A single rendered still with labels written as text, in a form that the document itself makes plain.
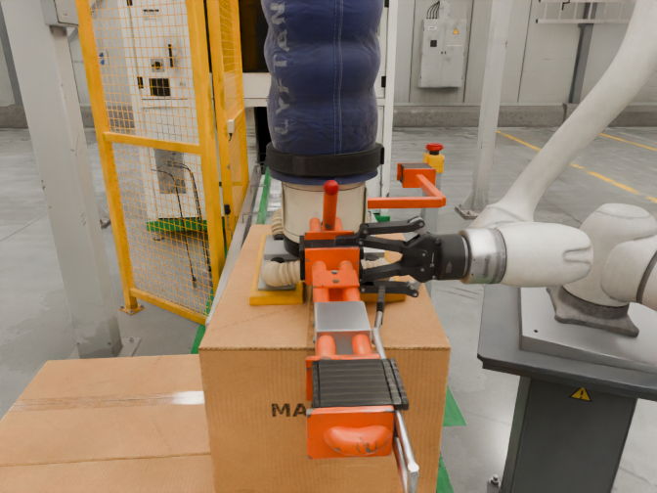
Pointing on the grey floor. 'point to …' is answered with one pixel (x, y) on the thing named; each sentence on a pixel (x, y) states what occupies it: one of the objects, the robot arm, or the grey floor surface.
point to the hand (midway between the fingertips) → (332, 258)
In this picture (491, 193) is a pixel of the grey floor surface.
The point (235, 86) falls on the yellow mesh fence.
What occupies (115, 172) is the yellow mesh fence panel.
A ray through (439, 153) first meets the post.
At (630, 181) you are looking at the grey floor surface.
